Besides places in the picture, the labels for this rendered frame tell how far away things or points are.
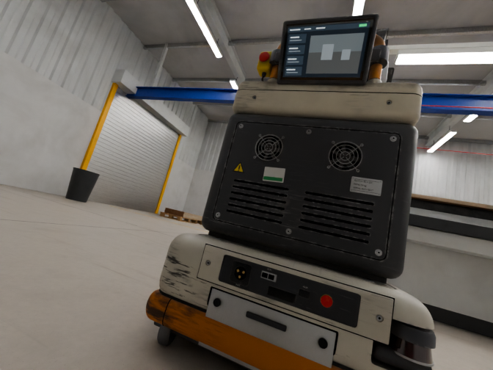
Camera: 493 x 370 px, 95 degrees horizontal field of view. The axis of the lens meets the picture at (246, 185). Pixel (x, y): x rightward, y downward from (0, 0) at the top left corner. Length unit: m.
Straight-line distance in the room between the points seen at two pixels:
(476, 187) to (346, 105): 9.97
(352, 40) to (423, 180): 9.40
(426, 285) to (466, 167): 8.63
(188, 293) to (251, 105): 0.57
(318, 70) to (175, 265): 0.67
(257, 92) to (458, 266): 2.00
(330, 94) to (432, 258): 1.78
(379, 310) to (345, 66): 0.60
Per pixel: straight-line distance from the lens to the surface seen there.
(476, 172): 10.76
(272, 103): 0.75
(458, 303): 2.37
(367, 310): 0.55
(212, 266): 0.58
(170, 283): 0.65
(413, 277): 2.26
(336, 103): 0.73
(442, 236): 2.11
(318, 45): 0.78
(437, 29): 6.65
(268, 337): 0.58
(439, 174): 10.30
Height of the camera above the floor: 0.34
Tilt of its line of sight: 10 degrees up
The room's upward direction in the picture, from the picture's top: 14 degrees clockwise
